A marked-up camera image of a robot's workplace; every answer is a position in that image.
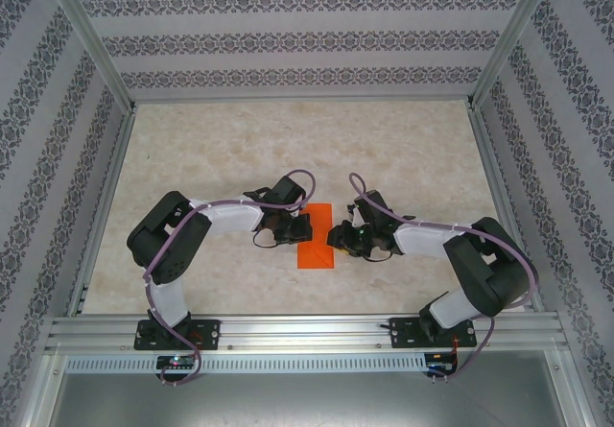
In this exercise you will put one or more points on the orange paper sheet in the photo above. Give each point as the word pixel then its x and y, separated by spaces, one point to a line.
pixel 316 254

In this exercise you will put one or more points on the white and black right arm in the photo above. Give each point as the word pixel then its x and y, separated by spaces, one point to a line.
pixel 422 242

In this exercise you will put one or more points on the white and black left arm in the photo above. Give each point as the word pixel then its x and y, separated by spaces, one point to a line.
pixel 230 220

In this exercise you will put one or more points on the grey sheet metal panel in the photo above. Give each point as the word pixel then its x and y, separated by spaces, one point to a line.
pixel 307 403

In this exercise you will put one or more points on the small dark circuit board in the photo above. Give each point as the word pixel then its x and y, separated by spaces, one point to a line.
pixel 437 363

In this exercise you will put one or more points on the circuit board with green light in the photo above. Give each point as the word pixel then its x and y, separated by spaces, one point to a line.
pixel 175 362

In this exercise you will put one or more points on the aluminium mounting rail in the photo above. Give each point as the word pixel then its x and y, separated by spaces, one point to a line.
pixel 307 330

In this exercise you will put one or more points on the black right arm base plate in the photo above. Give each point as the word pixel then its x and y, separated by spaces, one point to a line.
pixel 402 337

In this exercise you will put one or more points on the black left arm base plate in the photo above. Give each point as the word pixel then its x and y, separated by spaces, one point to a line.
pixel 209 335

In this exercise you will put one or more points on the aluminium side rail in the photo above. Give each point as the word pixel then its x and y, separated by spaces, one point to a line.
pixel 501 196
pixel 106 196

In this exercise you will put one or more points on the aluminium frame post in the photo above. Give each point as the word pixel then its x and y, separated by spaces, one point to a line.
pixel 513 33
pixel 88 33

